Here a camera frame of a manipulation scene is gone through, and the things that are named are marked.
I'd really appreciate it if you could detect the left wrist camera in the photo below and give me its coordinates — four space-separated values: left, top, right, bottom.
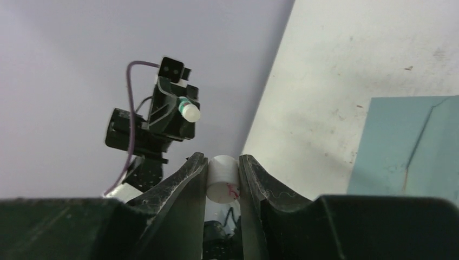
158 56 191 83

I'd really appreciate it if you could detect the teal envelope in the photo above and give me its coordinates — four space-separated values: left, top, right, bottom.
347 96 458 204

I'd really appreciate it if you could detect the white glue stick cap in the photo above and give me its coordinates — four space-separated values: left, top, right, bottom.
206 155 240 204

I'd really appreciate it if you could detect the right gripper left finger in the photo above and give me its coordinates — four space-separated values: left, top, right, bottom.
1 152 208 259

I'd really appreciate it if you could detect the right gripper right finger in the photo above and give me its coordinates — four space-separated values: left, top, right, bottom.
239 155 458 259

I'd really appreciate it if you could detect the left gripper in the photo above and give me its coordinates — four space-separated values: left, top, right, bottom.
105 77 200 164

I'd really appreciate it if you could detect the green white glue stick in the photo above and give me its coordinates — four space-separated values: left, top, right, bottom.
178 96 201 123

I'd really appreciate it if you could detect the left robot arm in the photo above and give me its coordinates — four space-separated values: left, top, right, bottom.
120 77 200 193

